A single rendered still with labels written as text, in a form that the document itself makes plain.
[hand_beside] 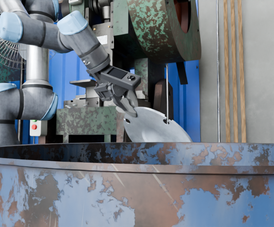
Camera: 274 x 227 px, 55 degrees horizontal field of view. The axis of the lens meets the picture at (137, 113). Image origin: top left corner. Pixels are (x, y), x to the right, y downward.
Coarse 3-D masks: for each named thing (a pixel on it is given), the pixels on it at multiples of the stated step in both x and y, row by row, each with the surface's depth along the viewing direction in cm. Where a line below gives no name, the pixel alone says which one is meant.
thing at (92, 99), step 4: (80, 80) 135; (84, 80) 134; (88, 80) 133; (92, 80) 133; (72, 84) 140; (76, 84) 140; (80, 84) 140; (84, 84) 140; (88, 84) 140; (92, 84) 140; (88, 88) 147; (92, 88) 146; (88, 92) 147; (92, 92) 146; (88, 96) 146; (92, 96) 145; (96, 96) 144; (100, 96) 144; (88, 100) 146; (92, 100) 145; (96, 100) 144; (100, 100) 144; (88, 104) 146; (92, 104) 145; (96, 104) 144; (100, 104) 144
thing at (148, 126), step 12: (144, 108) 81; (132, 120) 90; (144, 120) 85; (156, 120) 81; (168, 120) 77; (132, 132) 95; (144, 132) 91; (156, 132) 87; (168, 132) 82; (180, 132) 78
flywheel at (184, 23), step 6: (174, 0) 148; (180, 0) 148; (186, 0) 148; (180, 6) 175; (186, 6) 177; (180, 12) 175; (186, 12) 177; (180, 18) 174; (186, 18) 177; (180, 24) 174; (186, 24) 175; (186, 30) 173
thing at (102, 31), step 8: (96, 24) 160; (104, 24) 157; (96, 32) 159; (104, 32) 157; (104, 40) 156; (104, 48) 156; (112, 56) 154; (120, 56) 162; (112, 64) 153; (120, 64) 162
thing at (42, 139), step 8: (56, 112) 149; (48, 120) 144; (48, 128) 143; (40, 136) 142; (48, 136) 143; (56, 136) 149; (72, 136) 162; (80, 136) 170; (88, 136) 178; (96, 136) 188
